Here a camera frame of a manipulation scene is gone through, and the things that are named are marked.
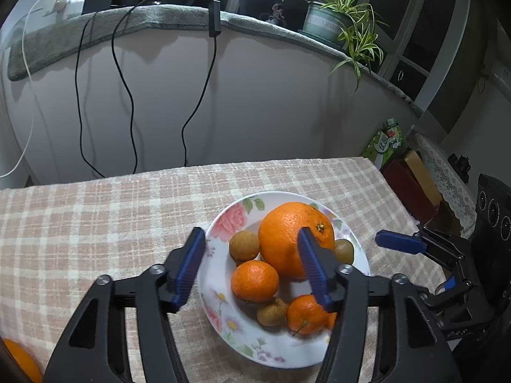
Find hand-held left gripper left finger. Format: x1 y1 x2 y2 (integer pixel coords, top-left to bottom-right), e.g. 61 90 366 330
42 227 207 383

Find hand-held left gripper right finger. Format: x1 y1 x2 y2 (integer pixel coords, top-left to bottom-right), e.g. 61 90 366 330
297 227 464 383

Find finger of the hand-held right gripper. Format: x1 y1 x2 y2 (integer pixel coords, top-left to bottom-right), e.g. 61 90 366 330
419 277 485 330
374 227 469 272

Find green-brown round fruit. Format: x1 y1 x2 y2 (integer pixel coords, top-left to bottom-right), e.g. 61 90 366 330
333 238 355 266

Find mandarin with stem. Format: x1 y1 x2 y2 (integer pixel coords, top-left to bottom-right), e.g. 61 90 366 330
286 294 330 336

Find large orange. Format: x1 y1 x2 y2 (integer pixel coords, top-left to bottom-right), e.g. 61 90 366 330
2 339 43 383
258 202 336 280

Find brown longan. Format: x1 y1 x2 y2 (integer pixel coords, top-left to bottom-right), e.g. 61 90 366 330
229 230 261 262
256 297 289 327

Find medium mandarin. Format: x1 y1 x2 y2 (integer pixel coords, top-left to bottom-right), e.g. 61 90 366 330
231 259 280 303

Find white floral plate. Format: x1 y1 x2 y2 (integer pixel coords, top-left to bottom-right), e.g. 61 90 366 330
197 191 371 368

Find dark red box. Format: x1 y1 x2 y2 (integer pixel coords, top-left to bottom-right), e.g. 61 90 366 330
381 159 438 224

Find tan cardboard box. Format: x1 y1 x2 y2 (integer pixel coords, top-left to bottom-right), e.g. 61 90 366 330
403 149 444 206

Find white lace cloth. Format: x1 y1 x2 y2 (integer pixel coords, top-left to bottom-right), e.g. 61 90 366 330
413 131 477 238

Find small black object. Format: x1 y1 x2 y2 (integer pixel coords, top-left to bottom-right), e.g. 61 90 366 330
448 154 472 182

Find green printed packet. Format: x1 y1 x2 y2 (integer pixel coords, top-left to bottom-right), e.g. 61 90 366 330
361 118 406 166

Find beige checked tablecloth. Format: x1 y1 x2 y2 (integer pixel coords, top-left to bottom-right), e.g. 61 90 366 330
0 156 448 383

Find potted spider plant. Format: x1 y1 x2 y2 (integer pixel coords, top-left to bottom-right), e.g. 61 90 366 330
281 0 390 94

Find small purple flower plant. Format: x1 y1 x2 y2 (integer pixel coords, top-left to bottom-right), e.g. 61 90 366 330
265 3 286 25

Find white power adapter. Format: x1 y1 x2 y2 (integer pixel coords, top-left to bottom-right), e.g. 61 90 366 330
56 0 86 20

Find black cable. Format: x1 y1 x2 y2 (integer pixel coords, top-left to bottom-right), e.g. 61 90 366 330
75 8 106 179
111 0 152 175
181 34 218 167

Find white wall socket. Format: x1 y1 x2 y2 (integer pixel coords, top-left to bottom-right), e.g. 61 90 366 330
489 62 511 92

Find white cable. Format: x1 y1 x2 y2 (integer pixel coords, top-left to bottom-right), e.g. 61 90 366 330
0 0 86 178

